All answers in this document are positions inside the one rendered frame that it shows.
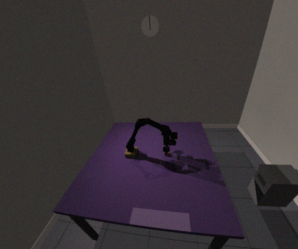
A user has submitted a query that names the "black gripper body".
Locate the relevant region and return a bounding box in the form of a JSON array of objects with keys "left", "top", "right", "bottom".
[{"left": 163, "top": 139, "right": 170, "bottom": 152}]

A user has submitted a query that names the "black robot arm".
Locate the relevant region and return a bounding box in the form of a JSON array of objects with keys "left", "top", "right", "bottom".
[{"left": 126, "top": 118, "right": 178, "bottom": 152}]

